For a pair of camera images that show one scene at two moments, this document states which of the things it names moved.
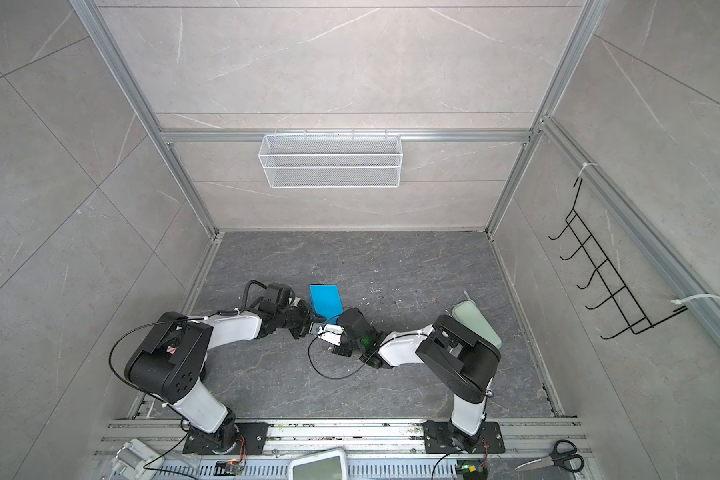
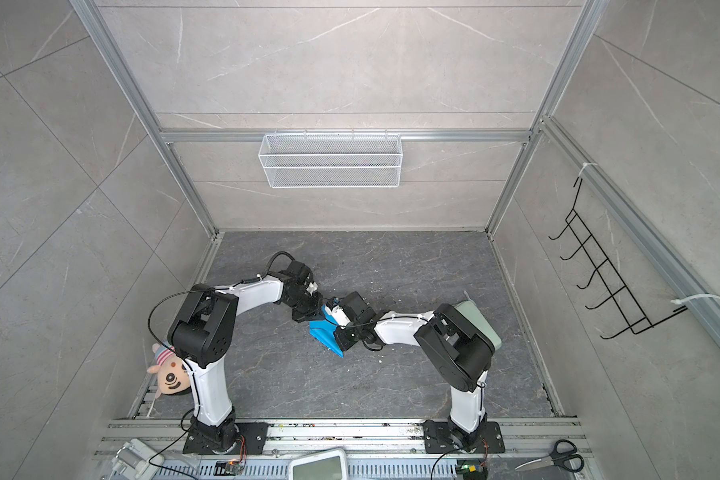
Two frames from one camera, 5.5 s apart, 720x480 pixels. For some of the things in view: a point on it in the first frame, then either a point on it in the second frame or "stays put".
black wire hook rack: [625, 304] stays put
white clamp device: [135, 461] stays put
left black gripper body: [299, 319] to [308, 307]
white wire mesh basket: [330, 161] stays put
